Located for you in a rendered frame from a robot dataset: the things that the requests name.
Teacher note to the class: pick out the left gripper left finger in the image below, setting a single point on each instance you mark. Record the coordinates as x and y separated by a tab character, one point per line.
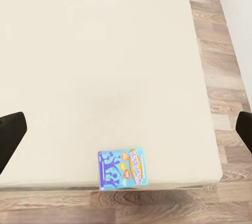
12	130

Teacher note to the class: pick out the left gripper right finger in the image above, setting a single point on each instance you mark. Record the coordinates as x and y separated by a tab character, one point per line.
244	128

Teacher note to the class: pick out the bed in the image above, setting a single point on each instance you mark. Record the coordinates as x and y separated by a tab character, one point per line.
104	75

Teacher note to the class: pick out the board game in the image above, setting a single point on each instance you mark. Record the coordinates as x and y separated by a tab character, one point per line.
121	169

